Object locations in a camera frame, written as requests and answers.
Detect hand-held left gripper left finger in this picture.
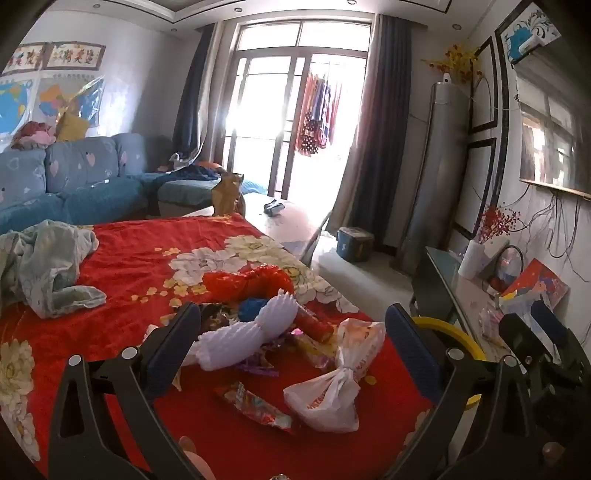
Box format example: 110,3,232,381
47,302,218,480

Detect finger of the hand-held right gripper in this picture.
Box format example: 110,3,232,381
530,300,587,370
499,313,561,370

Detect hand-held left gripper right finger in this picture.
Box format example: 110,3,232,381
385,303,546,480

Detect yellow trash bin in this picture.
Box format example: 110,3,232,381
411,316,488,412

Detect dark snack wrapper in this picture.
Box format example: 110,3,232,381
201,305,241,330

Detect white foam net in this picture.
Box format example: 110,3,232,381
178,288,300,371

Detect purple snack wrapper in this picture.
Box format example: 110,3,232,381
235,342,280,377

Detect blue yarn ball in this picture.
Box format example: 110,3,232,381
238,298,269,322

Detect orange snack wrapper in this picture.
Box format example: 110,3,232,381
286,332,340,370

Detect white snack bag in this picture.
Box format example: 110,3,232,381
283,318,386,433

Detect red candy tube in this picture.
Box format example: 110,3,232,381
295,305,334,343

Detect red colourful snack wrapper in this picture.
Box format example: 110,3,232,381
213,382,296,435

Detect red foam net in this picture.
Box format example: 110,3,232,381
203,267,295,308

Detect white blue leaflet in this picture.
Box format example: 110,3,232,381
499,291,536,319

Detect red picture book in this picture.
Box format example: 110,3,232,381
501,258,570,312

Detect white box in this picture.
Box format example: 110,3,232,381
482,240,509,278

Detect white vase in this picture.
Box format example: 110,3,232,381
459,240,485,280

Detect red floral blanket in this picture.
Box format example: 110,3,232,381
0,213,437,480

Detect red berry branch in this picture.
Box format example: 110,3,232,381
475,205,520,245

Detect blue storage box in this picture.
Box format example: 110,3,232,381
336,226,376,263

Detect light green cloth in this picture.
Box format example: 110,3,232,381
0,220,108,319

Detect brown paper bag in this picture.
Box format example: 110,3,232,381
212,172,245,217

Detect marble coffee table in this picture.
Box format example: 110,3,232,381
182,193,333,266

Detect silver standing air conditioner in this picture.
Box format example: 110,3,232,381
399,80,474,275

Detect dark blue garment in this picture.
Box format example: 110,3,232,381
166,164,222,182

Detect blue sofa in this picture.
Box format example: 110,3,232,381
0,133,222,236

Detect grey curtain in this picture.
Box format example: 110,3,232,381
332,13,414,252

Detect red polka dot garment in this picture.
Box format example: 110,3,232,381
298,115,331,157

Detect yellow pillow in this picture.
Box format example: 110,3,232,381
55,111,90,143

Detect dark blue curtain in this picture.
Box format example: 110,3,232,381
173,23,218,160

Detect pile of red clothes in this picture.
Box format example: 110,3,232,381
11,121,58,151

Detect hanging striped clothes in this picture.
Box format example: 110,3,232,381
302,69,345,125

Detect white device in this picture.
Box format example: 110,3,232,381
517,36,546,57

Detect yellow artificial flowers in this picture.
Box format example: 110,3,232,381
422,44,483,86

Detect glass balcony door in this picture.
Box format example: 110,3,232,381
217,18,375,199

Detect colourful map poster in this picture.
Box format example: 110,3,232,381
37,76,107,130

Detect world map poster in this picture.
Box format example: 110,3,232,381
0,78,35,148

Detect framed embroidery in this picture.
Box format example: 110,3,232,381
46,41,107,71
2,42,47,77

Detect black cable loop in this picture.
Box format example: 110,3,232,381
496,244,525,282

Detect bundle of wall cables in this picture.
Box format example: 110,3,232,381
517,189,591,278

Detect wall television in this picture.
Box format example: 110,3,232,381
512,32,591,199

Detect blue white wall picture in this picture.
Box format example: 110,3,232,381
501,7,561,65

